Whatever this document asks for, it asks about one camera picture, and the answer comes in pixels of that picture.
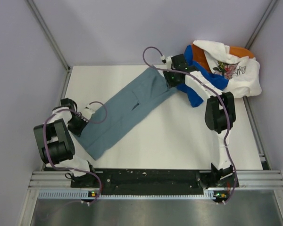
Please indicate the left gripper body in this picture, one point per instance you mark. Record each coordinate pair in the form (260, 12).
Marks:
(77, 123)

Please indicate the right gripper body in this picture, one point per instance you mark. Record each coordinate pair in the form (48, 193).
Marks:
(171, 78)

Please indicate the grey-blue t shirt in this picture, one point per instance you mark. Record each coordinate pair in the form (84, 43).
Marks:
(111, 122)

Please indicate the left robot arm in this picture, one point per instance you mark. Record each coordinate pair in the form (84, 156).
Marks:
(54, 141)

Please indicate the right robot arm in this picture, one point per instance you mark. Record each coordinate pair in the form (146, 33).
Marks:
(219, 112)

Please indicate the royal blue t shirt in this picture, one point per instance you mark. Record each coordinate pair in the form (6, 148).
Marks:
(196, 91)

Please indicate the orange basket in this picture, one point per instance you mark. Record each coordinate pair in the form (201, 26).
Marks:
(199, 56)

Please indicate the white printed t shirt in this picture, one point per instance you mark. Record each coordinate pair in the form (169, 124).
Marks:
(242, 72)

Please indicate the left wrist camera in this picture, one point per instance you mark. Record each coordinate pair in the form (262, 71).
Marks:
(87, 112)

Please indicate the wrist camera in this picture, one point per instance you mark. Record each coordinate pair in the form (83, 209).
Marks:
(167, 61)
(87, 112)

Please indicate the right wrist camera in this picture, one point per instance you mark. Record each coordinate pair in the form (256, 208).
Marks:
(167, 61)

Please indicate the aluminium frame profile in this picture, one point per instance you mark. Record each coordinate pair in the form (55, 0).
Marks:
(248, 180)

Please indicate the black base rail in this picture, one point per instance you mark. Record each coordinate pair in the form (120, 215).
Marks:
(156, 181)

